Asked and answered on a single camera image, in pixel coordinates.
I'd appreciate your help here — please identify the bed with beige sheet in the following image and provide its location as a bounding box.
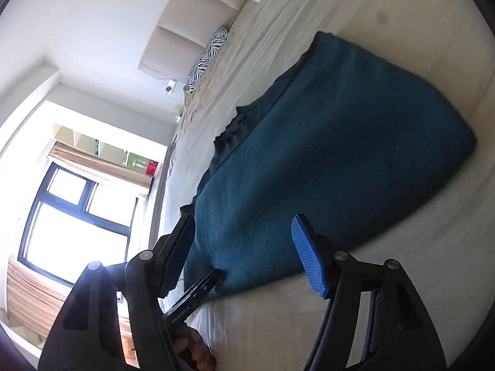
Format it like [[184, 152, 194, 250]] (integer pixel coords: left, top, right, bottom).
[[155, 0, 495, 371]]

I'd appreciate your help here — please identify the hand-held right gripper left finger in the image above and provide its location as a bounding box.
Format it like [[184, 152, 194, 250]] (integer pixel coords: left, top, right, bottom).
[[38, 212, 196, 371]]

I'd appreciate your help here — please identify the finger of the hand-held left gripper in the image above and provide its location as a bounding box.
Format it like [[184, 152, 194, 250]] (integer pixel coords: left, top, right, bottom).
[[185, 268, 224, 305]]

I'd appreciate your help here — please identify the zebra striped pillow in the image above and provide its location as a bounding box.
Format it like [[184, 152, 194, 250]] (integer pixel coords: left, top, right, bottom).
[[187, 26, 231, 92]]

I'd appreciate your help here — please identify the beige padded headboard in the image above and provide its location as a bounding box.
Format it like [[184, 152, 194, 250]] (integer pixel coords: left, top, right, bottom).
[[138, 0, 249, 80]]

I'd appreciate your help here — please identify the white open shelf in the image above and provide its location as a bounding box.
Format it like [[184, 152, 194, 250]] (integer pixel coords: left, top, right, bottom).
[[52, 122, 171, 175]]

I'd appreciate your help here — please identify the black framed window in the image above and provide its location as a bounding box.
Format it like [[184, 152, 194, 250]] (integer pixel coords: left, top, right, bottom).
[[17, 162, 140, 286]]

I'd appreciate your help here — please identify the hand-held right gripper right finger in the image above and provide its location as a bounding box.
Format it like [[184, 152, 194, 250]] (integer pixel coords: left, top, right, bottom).
[[291, 214, 447, 371]]

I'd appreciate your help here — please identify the person's left hand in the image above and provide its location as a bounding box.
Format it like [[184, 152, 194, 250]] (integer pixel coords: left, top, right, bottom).
[[174, 326, 218, 371]]

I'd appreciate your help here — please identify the dark teal knit sweater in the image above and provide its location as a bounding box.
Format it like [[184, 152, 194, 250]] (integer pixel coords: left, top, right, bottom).
[[160, 31, 477, 303]]

